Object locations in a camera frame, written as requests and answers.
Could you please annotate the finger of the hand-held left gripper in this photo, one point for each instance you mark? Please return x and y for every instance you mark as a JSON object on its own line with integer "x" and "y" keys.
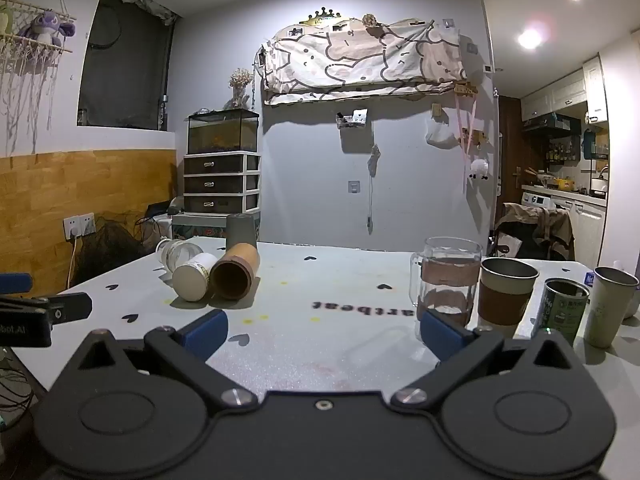
{"x": 12, "y": 283}
{"x": 65, "y": 307}

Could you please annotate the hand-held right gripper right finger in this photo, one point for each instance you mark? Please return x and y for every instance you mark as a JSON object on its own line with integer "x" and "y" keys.
{"x": 439, "y": 334}

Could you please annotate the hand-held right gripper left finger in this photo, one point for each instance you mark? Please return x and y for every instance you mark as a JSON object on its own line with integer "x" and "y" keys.
{"x": 204, "y": 334}

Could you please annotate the white paper cup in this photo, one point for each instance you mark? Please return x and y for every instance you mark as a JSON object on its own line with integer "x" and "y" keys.
{"x": 192, "y": 277}

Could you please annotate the steel cup with brown sleeve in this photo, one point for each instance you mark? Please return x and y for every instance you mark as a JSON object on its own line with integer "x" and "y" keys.
{"x": 505, "y": 292}

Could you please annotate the grey cup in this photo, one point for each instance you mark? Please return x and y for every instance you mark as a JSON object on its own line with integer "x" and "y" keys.
{"x": 241, "y": 232}

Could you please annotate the pale green tall cup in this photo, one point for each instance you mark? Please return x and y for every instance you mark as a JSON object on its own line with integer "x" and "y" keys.
{"x": 609, "y": 307}

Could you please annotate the glass mug with brown sleeve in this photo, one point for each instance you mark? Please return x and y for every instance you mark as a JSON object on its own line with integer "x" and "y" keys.
{"x": 445, "y": 280}

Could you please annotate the dark net cloth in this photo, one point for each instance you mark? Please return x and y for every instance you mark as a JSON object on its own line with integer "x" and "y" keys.
{"x": 110, "y": 252}

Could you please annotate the clear glass jar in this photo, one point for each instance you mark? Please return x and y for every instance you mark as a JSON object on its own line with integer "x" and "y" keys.
{"x": 172, "y": 255}

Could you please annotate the green printed can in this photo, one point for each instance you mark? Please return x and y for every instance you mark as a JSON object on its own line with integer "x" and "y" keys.
{"x": 562, "y": 310}

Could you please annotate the chair with beige jacket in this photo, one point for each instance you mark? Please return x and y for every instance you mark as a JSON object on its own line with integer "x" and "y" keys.
{"x": 540, "y": 232}

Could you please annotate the white plastic drawer unit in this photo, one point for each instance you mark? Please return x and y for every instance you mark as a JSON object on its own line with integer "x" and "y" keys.
{"x": 220, "y": 182}

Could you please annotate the small blue packet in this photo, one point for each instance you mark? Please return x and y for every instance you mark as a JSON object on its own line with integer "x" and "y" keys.
{"x": 589, "y": 277}

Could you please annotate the white washing machine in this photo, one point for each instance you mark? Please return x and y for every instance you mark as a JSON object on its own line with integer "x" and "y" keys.
{"x": 537, "y": 201}

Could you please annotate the white plastic bag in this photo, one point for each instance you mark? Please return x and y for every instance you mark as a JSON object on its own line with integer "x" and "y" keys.
{"x": 442, "y": 135}

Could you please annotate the glass fish tank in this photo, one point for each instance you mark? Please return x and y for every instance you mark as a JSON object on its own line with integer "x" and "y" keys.
{"x": 222, "y": 132}

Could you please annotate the dark window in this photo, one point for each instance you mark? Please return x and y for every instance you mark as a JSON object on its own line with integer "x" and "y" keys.
{"x": 122, "y": 65}

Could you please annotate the wooden hook rack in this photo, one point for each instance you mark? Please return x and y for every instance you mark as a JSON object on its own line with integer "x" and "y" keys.
{"x": 466, "y": 89}

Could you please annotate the dried flower bouquet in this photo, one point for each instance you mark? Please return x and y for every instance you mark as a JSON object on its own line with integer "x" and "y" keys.
{"x": 240, "y": 85}

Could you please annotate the purple plush toy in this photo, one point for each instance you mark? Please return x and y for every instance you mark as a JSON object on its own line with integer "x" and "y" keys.
{"x": 45, "y": 27}

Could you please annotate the white kitchen cabinets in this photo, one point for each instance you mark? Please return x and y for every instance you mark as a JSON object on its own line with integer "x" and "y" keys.
{"x": 560, "y": 90}

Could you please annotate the bear-print cloth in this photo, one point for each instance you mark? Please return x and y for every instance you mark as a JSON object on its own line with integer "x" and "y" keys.
{"x": 360, "y": 60}

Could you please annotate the gold crown decoration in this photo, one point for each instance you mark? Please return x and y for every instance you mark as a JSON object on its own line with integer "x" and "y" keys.
{"x": 320, "y": 16}

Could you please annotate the white wall outlet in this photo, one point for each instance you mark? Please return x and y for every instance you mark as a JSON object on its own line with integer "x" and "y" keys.
{"x": 79, "y": 225}

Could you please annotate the white wall switch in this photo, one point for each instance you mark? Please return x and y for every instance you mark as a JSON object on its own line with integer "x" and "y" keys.
{"x": 353, "y": 186}

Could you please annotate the white fluffy wall ornament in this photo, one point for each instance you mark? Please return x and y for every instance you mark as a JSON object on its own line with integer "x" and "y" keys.
{"x": 479, "y": 167}

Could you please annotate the macrame wall hanging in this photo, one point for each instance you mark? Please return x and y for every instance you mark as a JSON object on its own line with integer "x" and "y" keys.
{"x": 22, "y": 75}

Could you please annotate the clear acrylic wall shelf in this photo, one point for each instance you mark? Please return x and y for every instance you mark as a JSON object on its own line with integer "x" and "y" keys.
{"x": 352, "y": 120}

